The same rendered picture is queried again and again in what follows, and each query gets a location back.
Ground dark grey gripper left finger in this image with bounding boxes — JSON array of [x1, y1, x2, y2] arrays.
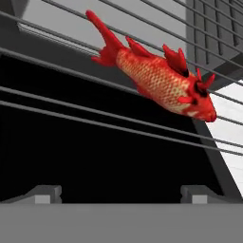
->
[[0, 184, 63, 205]]

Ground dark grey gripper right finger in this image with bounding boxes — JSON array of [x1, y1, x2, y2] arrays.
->
[[179, 184, 242, 205]]

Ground red fish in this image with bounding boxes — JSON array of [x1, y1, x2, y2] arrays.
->
[[84, 9, 218, 123]]

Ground grey oven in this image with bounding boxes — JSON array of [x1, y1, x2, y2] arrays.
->
[[0, 0, 243, 93]]

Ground grey wire oven rack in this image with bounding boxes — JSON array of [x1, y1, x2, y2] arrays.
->
[[0, 0, 243, 158]]

